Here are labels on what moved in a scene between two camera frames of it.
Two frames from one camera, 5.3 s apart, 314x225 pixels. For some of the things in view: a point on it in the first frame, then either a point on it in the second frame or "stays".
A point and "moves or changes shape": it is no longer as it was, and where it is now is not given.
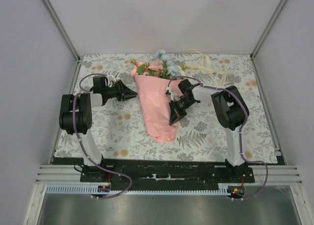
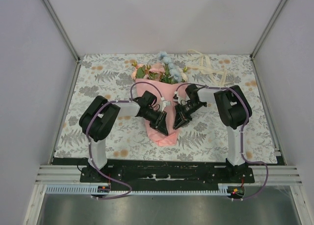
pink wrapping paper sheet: [155, 102] moves or changes shape
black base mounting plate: [167, 173] stays
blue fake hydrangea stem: [172, 69] stays
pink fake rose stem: [155, 68] moves or changes shape
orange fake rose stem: [139, 69] moves or changes shape
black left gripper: [124, 93] → [159, 124]
